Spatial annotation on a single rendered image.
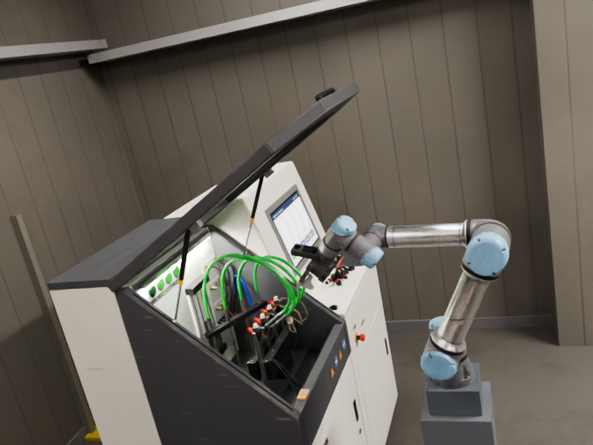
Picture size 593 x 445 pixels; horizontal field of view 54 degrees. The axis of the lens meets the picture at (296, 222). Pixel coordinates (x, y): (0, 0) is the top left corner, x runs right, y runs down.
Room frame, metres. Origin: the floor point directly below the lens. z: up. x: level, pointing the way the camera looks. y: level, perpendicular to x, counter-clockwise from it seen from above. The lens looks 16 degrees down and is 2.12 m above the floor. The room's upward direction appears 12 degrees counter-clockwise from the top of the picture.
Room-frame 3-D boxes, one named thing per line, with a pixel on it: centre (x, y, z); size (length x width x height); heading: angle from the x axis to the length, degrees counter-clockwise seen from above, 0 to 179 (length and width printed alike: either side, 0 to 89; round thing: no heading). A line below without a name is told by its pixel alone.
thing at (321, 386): (2.01, 0.02, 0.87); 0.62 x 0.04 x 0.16; 159
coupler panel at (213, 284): (2.42, 0.40, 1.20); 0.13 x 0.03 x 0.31; 159
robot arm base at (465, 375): (1.81, -0.44, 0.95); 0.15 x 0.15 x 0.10
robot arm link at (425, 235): (1.81, -0.44, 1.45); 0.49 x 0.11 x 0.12; 63
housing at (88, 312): (2.60, 0.54, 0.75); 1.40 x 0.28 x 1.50; 159
